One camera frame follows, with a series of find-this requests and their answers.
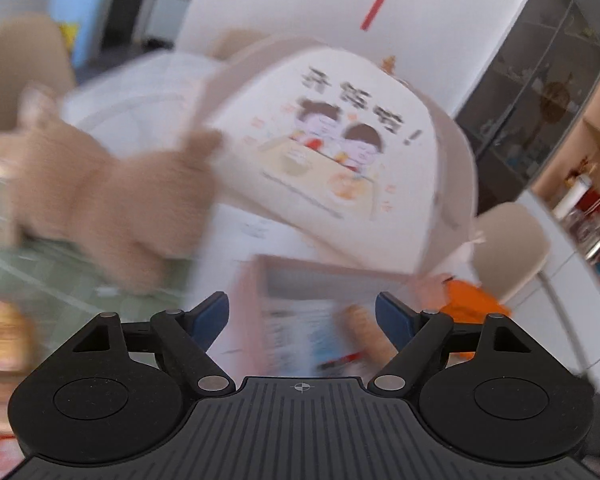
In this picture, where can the dark glass cabinet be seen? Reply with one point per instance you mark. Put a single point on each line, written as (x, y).
(530, 94)

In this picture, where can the beige chair far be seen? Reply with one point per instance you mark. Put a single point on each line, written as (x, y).
(233, 41)

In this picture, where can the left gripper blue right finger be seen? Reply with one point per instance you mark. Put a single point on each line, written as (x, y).
(398, 322)

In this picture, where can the beige chair near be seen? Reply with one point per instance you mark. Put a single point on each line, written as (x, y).
(31, 50)

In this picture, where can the orange tissue pouch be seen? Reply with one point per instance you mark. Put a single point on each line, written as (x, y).
(469, 304)

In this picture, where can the red roast duck snack pouch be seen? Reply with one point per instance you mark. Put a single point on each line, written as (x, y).
(17, 340)

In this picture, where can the blue and white snack bag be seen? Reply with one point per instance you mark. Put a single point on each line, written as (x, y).
(299, 335)

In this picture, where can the brown plush bunny toy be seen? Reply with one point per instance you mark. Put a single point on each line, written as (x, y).
(130, 216)

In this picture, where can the beige chair right side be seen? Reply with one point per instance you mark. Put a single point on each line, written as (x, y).
(511, 248)

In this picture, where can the white mesh food cover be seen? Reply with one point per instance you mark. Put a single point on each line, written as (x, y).
(326, 141)

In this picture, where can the beige chair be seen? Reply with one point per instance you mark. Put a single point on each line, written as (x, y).
(511, 248)
(31, 50)
(233, 41)

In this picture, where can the long orange bread packet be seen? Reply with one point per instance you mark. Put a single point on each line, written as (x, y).
(367, 335)

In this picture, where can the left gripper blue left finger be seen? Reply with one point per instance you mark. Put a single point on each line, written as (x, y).
(207, 320)

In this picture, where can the pink cardboard box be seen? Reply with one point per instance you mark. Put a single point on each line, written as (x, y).
(270, 280)

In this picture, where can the white paper table runner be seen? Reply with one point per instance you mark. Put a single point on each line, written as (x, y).
(234, 238)

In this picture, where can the wooden shelf with items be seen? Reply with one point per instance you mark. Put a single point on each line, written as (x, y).
(577, 158)

